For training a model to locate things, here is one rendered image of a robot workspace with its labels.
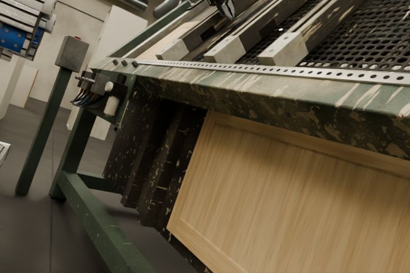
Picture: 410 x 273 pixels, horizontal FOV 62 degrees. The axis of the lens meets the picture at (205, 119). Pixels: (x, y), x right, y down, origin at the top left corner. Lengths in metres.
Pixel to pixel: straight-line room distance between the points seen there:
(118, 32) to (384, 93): 5.21
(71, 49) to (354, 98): 1.67
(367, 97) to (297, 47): 0.36
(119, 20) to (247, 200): 4.86
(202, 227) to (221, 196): 0.14
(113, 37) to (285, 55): 4.84
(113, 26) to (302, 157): 4.93
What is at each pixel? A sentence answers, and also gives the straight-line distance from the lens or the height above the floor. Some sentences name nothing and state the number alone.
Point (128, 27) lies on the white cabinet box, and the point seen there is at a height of 1.82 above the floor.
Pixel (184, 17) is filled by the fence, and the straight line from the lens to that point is 2.15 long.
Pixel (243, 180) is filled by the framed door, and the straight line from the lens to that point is 1.16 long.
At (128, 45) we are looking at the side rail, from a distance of 2.25.
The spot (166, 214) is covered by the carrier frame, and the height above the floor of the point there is 0.29.
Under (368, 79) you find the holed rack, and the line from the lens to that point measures 0.74.
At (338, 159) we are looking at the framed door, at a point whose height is 0.72.
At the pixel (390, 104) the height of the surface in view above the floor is 0.83.
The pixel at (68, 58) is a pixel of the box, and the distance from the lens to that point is 2.08.
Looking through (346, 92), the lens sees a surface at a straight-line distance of 0.73.
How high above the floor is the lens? 0.68
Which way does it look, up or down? 2 degrees up
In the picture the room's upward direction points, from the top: 19 degrees clockwise
